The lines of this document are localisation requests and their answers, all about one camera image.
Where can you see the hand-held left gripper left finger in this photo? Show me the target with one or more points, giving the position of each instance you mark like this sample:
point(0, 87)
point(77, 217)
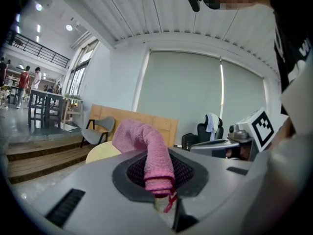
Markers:
point(102, 180)

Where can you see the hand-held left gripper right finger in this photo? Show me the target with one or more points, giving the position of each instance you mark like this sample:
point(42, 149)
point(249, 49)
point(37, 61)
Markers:
point(220, 180)

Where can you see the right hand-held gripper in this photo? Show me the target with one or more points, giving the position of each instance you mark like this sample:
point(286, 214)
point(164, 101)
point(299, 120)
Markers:
point(259, 131)

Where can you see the pink cloth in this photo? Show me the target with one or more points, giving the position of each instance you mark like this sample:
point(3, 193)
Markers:
point(156, 150)

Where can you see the person's right forearm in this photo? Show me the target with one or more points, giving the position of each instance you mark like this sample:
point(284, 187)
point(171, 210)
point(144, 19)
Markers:
point(283, 133)

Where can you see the person's right hand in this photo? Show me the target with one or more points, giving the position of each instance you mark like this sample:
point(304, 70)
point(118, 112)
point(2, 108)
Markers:
point(238, 153)

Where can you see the black office chair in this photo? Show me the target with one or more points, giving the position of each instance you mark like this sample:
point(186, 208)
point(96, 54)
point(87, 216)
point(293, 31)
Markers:
point(203, 133)

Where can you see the pale blue white garment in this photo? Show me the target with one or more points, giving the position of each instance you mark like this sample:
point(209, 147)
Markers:
point(212, 125)

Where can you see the black bag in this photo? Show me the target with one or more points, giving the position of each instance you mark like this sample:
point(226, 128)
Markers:
point(189, 142)

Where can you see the round light wooden table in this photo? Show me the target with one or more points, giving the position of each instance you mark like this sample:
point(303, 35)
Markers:
point(102, 152)

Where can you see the grey chair with black legs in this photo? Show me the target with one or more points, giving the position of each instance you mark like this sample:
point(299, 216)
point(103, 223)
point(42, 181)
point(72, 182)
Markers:
point(102, 128)

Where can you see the narrow grey roller blind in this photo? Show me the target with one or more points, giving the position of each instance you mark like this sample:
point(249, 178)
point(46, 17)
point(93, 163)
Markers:
point(242, 94)

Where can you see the wide grey roller blind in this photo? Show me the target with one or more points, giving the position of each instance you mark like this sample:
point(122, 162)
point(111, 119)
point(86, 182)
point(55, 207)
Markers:
point(181, 94)

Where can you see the large orange wooden panel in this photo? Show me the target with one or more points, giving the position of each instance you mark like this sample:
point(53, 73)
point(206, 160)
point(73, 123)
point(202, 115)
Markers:
point(156, 121)

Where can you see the brown wooden steps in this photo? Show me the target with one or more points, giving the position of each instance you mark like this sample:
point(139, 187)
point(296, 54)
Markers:
point(44, 160)

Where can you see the light wooden plant shelf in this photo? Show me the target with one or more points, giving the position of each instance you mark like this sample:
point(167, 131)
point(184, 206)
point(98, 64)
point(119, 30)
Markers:
point(73, 106)

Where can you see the dark wooden dining table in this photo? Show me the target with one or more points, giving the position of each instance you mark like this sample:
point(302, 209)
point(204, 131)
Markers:
point(46, 99)

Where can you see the tall dark-framed window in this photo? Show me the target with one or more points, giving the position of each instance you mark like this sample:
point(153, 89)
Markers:
point(80, 67)

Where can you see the person's black printed shirt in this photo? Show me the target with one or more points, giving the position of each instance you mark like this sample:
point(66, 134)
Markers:
point(293, 45)

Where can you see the black balcony railing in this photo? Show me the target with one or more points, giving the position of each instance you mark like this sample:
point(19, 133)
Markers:
point(39, 50)

